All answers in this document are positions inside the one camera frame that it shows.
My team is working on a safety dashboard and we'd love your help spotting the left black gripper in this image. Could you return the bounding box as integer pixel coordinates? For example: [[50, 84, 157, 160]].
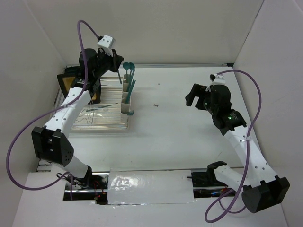
[[93, 48, 124, 79]]

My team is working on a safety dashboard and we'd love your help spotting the teal spoon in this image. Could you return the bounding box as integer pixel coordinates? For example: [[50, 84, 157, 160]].
[[128, 62, 135, 83], [123, 62, 130, 80]]

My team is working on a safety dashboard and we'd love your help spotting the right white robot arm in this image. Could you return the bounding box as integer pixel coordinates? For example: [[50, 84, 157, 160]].
[[185, 84, 290, 213]]

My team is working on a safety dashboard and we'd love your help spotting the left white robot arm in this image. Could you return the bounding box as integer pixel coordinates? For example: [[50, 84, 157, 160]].
[[31, 47, 124, 189]]

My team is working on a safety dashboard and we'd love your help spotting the dark teal plate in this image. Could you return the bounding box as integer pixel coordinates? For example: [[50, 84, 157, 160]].
[[64, 66, 79, 74]]

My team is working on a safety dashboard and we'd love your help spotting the white utensil holder far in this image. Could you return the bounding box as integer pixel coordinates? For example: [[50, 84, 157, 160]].
[[122, 74, 129, 92]]

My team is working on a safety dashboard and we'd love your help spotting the white utensil holder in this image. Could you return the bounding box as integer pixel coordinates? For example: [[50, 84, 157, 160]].
[[122, 74, 129, 92], [120, 92, 131, 122]]

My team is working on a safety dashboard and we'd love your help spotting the clear dish rack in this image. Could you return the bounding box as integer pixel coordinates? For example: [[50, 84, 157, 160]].
[[37, 75, 131, 173]]

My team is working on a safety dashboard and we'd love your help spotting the white utensil holder near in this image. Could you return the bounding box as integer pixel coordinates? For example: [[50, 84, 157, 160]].
[[120, 92, 131, 122]]

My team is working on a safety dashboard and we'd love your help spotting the reflective tape sheet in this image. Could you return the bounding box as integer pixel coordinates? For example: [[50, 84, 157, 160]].
[[107, 170, 195, 205]]

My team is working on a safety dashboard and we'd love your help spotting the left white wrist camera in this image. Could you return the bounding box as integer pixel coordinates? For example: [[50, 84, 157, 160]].
[[97, 35, 116, 57]]

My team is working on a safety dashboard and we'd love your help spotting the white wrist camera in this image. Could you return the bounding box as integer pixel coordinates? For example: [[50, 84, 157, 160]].
[[97, 35, 116, 57], [206, 73, 225, 91]]

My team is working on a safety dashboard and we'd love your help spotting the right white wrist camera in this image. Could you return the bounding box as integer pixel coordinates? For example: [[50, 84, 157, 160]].
[[206, 73, 225, 91]]

